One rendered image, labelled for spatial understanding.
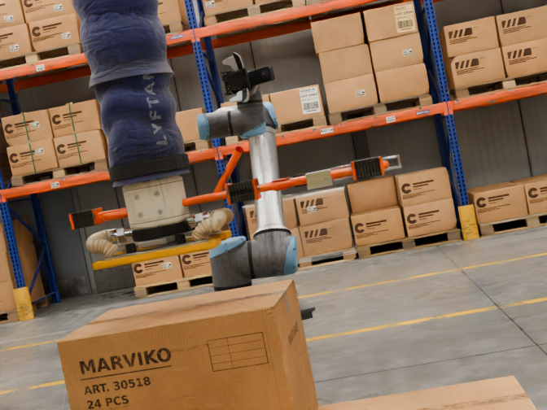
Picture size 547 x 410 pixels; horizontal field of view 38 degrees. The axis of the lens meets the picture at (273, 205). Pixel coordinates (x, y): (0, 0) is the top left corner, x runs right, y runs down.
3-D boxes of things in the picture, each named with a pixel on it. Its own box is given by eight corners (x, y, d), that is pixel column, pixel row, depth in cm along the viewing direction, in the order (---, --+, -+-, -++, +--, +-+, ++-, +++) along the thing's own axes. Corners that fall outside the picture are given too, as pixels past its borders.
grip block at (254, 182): (228, 205, 218) (224, 184, 217) (233, 202, 227) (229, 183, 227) (257, 200, 217) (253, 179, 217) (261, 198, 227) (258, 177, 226)
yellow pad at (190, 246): (92, 270, 213) (89, 252, 213) (104, 265, 223) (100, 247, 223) (215, 248, 209) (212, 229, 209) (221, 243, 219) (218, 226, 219)
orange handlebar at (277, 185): (65, 231, 225) (63, 219, 225) (99, 221, 255) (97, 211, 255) (391, 170, 214) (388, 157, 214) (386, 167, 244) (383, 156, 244)
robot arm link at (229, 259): (215, 281, 318) (209, 238, 317) (257, 276, 317) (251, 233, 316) (211, 289, 303) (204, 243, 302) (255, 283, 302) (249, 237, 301)
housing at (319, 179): (308, 189, 217) (304, 173, 217) (308, 189, 224) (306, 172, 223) (333, 185, 216) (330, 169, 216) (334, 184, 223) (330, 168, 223)
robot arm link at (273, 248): (257, 283, 314) (241, 115, 340) (301, 278, 313) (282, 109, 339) (253, 272, 299) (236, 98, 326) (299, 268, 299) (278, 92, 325)
